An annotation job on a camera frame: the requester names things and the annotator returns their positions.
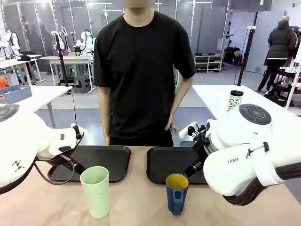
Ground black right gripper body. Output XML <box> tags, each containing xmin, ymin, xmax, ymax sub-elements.
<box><xmin>191</xmin><ymin>138</ymin><xmax>210</xmax><ymax>163</ymax></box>

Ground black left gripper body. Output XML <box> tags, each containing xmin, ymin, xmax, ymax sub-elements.
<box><xmin>60</xmin><ymin>150</ymin><xmax>79</xmax><ymax>169</ymax></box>

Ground pale green plastic cup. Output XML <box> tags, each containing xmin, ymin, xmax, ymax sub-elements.
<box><xmin>79</xmin><ymin>166</ymin><xmax>111</xmax><ymax>219</ymax></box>

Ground blue mug yellow inside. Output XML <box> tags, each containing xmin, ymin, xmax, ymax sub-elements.
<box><xmin>165</xmin><ymin>173</ymin><xmax>190</xmax><ymax>216</ymax></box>

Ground person's right forearm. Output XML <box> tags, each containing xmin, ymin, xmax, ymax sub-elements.
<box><xmin>98</xmin><ymin>103</ymin><xmax>112</xmax><ymax>140</ymax></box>

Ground person's left forearm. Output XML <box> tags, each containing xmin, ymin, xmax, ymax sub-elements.
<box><xmin>168</xmin><ymin>81</ymin><xmax>194</xmax><ymax>120</ymax></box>

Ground person's left hand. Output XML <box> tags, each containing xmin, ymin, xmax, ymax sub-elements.
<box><xmin>165</xmin><ymin>115</ymin><xmax>180</xmax><ymax>136</ymax></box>

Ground black plastic tray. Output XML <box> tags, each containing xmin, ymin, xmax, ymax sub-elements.
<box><xmin>48</xmin><ymin>145</ymin><xmax>131</xmax><ymax>184</ymax></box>
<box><xmin>146</xmin><ymin>146</ymin><xmax>210</xmax><ymax>185</ymax></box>

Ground white side table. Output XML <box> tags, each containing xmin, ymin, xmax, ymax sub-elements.
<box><xmin>192</xmin><ymin>84</ymin><xmax>301</xmax><ymax>146</ymax></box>
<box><xmin>0</xmin><ymin>85</ymin><xmax>73</xmax><ymax>129</ymax></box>

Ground white black-patterned tumbler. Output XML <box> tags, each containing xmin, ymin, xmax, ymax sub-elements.
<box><xmin>227</xmin><ymin>90</ymin><xmax>244</xmax><ymax>113</ymax></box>

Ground grey plastic stool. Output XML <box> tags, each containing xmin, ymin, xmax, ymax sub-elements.
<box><xmin>74</xmin><ymin>75</ymin><xmax>91</xmax><ymax>94</ymax></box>

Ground blue storage bin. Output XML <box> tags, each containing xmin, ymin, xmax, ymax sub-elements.
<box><xmin>0</xmin><ymin>85</ymin><xmax>32</xmax><ymax>105</ymax></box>

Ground white shoe rack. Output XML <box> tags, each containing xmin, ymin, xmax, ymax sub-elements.
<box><xmin>194</xmin><ymin>53</ymin><xmax>223</xmax><ymax>73</ymax></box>

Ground black tripod stand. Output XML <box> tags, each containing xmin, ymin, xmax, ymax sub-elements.
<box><xmin>53</xmin><ymin>32</ymin><xmax>70</xmax><ymax>87</ymax></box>

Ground black bags on floor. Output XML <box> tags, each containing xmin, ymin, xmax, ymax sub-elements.
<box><xmin>222</xmin><ymin>46</ymin><xmax>243</xmax><ymax>66</ymax></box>

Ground person in black t-shirt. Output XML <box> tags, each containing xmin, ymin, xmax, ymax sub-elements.
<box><xmin>93</xmin><ymin>0</ymin><xmax>197</xmax><ymax>147</ymax></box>

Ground beige background work table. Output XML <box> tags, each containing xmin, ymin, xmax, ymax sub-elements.
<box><xmin>39</xmin><ymin>55</ymin><xmax>95</xmax><ymax>93</ymax></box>

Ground black pole with white top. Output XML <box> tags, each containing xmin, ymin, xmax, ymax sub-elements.
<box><xmin>237</xmin><ymin>26</ymin><xmax>256</xmax><ymax>86</ymax></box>

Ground black utility cart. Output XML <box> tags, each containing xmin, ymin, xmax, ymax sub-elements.
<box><xmin>269</xmin><ymin>67</ymin><xmax>301</xmax><ymax>110</ymax></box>

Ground white background work table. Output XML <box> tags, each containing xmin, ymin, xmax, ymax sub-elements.
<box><xmin>0</xmin><ymin>54</ymin><xmax>47</xmax><ymax>86</ymax></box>

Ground person in dark jacket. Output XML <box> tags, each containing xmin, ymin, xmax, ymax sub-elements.
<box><xmin>257</xmin><ymin>15</ymin><xmax>299</xmax><ymax>92</ymax></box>

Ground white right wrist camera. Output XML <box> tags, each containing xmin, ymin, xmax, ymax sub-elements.
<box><xmin>179</xmin><ymin>121</ymin><xmax>199</xmax><ymax>139</ymax></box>

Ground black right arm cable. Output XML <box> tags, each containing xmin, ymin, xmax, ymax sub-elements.
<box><xmin>222</xmin><ymin>161</ymin><xmax>301</xmax><ymax>207</ymax></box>

